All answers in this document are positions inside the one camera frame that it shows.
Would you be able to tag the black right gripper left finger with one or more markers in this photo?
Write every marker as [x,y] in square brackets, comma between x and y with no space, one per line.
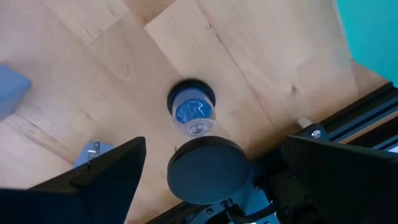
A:
[77,199]

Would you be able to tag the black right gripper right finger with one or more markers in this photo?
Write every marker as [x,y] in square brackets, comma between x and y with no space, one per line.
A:
[348,186]

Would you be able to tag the blue charger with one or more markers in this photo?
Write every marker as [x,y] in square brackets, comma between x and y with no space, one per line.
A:
[93,152]
[12,90]

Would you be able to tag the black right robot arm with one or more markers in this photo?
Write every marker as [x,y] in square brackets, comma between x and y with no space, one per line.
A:
[214,213]

